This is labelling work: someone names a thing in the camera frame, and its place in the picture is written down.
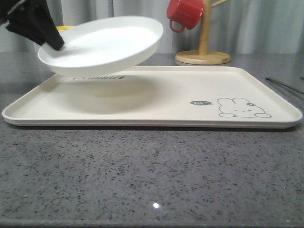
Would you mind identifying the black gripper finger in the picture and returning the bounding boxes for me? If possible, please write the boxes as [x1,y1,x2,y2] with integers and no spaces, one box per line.
[6,21,45,46]
[23,9,65,51]

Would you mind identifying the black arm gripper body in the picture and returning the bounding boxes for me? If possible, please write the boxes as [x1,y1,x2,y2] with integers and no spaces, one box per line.
[0,0,48,26]

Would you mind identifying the white round plate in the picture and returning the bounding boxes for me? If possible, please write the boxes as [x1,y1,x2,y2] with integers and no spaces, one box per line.
[38,16,163,76]

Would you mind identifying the yellow mug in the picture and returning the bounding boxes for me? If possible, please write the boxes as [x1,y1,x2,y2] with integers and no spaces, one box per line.
[56,26,74,32]

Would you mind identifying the cream rabbit serving tray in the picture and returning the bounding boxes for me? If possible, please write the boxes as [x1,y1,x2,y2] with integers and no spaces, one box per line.
[2,66,303,129]

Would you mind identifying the red mug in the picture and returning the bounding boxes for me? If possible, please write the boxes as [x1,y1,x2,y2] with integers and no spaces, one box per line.
[167,0,204,33]

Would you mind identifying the wooden mug tree stand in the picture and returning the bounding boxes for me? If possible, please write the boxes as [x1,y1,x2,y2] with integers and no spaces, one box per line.
[175,0,231,65]

